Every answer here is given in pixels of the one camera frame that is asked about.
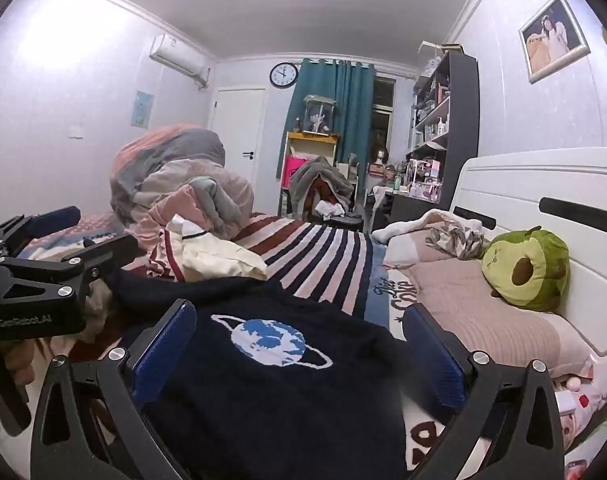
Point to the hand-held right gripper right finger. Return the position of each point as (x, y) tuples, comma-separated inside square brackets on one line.
[(433, 360)]

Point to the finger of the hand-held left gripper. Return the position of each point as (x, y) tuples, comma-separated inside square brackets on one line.
[(58, 218), (116, 251)]

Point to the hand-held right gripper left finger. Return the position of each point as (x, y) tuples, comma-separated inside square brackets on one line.
[(167, 347)]

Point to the navy sweater with planet print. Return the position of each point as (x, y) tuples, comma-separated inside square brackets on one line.
[(263, 400)]

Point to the person's left hand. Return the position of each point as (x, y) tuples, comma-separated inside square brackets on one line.
[(16, 362)]

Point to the pink dotted bedsheet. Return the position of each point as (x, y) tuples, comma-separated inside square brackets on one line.
[(93, 222)]

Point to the pink and grey quilt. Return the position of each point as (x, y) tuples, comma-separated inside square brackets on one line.
[(173, 175)]

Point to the cream garment with red trim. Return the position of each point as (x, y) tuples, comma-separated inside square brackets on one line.
[(218, 260)]

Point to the pale pink pillow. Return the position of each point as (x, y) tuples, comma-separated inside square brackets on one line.
[(408, 252)]

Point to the floral cloth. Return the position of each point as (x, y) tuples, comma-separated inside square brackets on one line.
[(458, 240)]

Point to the green avocado plush toy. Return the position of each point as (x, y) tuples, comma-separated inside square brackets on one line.
[(528, 270)]

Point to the white fleece blanket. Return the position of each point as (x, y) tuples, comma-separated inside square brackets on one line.
[(398, 230)]

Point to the striped blanket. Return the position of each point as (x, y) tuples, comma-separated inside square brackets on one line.
[(323, 260)]

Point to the pink plush toy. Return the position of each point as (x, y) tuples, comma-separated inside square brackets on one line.
[(578, 405)]

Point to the cluttered desk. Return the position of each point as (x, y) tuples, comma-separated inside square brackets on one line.
[(408, 205)]

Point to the white door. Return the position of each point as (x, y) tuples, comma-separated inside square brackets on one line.
[(236, 135)]

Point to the pink box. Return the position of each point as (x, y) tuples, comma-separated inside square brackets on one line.
[(293, 172)]

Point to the white air conditioner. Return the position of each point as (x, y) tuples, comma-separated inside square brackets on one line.
[(176, 57)]

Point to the white bed headboard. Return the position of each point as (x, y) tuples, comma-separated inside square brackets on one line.
[(533, 180)]

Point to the grey blanket on chair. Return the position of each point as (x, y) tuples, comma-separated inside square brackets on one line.
[(323, 175)]

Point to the yellow cabinet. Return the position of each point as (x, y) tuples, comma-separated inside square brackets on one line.
[(328, 147)]

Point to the dark shelving unit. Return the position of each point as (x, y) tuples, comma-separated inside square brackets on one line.
[(463, 125)]

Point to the clear display case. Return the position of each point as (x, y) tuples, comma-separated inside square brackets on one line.
[(318, 115)]

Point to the window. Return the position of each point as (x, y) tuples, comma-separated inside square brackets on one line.
[(382, 120)]

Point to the teal curtain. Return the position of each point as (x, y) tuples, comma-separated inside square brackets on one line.
[(353, 110)]

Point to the white light switch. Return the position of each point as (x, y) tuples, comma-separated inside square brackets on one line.
[(76, 131)]

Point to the blue wall poster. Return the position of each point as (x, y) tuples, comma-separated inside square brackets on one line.
[(142, 108)]

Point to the round wall clock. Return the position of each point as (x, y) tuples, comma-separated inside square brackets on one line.
[(284, 75)]

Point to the framed wall picture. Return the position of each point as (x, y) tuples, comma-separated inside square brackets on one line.
[(553, 37)]

